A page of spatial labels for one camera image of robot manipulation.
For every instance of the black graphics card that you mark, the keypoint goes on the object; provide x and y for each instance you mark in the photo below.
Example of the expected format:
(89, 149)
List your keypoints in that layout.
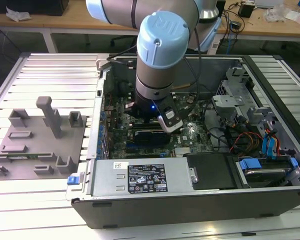
(145, 138)

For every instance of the blue case latch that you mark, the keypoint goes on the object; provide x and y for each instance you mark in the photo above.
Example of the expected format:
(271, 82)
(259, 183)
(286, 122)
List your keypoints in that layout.
(73, 180)

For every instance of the large black box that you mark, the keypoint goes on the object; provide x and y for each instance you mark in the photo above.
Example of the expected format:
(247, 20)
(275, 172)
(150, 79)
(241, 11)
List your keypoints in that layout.
(40, 6)

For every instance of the metal disk bay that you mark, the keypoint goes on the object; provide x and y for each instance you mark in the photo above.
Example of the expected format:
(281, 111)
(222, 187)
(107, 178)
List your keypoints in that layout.
(225, 101)

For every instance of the hard disk in blue carrier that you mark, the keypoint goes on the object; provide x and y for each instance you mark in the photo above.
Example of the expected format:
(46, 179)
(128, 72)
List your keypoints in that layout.
(250, 163)

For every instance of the small white camera box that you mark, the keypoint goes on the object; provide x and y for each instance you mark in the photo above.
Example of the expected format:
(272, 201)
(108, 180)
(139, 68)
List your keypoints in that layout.
(130, 105)

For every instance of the crumpled white paper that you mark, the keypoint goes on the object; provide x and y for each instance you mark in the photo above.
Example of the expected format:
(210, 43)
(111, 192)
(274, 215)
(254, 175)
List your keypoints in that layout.
(17, 13)

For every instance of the black cylinder part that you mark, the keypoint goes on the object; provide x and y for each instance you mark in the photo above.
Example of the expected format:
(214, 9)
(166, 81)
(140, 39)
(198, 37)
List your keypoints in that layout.
(123, 88)

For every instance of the grey parts rack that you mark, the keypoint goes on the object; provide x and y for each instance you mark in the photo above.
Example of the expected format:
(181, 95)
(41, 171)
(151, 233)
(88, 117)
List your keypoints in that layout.
(40, 150)

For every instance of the black PC case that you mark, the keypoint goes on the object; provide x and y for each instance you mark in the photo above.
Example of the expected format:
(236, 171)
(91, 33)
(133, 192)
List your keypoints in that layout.
(165, 212)

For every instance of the light wooden desk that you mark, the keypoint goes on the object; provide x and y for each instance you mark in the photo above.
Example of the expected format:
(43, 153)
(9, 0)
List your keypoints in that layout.
(52, 22)

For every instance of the coin battery in holder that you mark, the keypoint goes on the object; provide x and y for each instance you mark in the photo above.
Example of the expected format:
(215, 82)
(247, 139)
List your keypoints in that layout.
(190, 100)

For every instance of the black RAM slot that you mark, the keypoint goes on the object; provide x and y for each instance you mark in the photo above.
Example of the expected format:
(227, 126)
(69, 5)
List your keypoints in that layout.
(136, 123)

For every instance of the small electronic module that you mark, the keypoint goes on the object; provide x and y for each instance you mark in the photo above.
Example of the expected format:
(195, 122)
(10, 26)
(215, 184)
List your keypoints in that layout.
(236, 25)

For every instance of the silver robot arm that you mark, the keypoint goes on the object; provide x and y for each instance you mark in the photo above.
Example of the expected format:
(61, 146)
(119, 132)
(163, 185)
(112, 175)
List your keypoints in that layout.
(160, 75)

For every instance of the clear plastic bag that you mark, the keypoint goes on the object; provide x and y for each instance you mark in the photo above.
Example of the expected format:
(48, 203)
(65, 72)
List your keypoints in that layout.
(275, 13)

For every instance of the black office chair base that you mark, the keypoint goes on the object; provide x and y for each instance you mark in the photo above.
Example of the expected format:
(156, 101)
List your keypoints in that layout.
(113, 41)

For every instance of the black plastic shroud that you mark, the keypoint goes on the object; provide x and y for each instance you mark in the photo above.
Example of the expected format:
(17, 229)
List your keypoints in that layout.
(210, 172)

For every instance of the silver power supply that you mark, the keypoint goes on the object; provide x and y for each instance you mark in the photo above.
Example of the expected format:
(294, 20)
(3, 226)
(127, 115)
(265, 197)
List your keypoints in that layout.
(105, 180)

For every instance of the small black cube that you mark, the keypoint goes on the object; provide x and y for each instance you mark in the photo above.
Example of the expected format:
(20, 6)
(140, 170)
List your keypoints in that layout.
(246, 11)

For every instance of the green motherboard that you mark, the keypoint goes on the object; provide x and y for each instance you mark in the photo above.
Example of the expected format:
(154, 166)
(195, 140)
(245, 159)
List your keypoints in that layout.
(197, 140)

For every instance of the silver chipset heat sink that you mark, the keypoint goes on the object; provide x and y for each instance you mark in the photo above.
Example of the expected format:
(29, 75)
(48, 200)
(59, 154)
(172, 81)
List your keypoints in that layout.
(182, 152)

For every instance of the white open box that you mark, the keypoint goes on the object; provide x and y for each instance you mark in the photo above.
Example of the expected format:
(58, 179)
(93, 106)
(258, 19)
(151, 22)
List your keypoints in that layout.
(293, 15)

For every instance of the black tower box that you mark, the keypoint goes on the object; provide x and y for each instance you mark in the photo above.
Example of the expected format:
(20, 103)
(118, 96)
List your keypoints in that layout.
(222, 10)

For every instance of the grey flat device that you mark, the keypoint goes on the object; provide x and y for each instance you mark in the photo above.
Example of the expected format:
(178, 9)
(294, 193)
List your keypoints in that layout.
(267, 2)

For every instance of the white camera on black mount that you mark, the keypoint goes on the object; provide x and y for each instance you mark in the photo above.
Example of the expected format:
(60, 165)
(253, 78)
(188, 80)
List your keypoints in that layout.
(173, 127)

